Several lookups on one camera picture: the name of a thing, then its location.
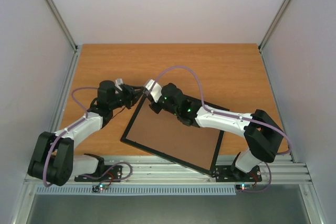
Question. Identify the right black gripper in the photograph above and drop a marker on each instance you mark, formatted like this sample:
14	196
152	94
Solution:
156	102

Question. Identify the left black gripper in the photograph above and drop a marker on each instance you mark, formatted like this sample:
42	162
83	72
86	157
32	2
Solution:
130	92

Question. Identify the black picture frame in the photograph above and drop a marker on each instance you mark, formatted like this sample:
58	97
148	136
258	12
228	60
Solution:
164	136

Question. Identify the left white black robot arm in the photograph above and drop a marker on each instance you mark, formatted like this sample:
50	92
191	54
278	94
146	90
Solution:
53	160

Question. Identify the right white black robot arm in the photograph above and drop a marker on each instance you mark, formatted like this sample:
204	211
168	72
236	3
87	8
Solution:
262	134

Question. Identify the left small circuit board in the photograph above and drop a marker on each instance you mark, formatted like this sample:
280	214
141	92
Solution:
99	188

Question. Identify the small circuit board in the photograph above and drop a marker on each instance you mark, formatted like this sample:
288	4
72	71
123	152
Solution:
243	187
99	188

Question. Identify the right small circuit board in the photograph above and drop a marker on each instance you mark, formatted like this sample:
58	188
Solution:
243	187

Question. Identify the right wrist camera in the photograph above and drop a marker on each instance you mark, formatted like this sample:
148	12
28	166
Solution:
153	90

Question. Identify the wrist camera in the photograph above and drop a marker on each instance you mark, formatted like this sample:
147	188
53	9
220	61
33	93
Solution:
118	84
153	90

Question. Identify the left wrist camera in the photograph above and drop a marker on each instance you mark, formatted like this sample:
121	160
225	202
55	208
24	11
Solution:
118	84

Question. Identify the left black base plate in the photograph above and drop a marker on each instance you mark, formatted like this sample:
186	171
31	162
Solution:
114	174

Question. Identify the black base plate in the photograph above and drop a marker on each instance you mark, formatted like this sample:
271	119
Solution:
114	174
223	173

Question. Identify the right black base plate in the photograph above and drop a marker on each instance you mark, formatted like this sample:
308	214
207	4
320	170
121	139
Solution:
223	173

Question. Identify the grey slotted cable duct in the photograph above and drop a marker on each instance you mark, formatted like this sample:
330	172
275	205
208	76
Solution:
139	190

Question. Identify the left aluminium post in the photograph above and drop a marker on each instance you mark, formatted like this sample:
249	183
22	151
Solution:
55	12

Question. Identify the aluminium post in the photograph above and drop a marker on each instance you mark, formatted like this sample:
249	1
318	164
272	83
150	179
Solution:
273	25
55	12

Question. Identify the aluminium front rail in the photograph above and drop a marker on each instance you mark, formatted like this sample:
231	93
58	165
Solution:
154	170

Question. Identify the right aluminium post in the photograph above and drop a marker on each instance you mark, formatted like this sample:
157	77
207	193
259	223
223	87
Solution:
273	25

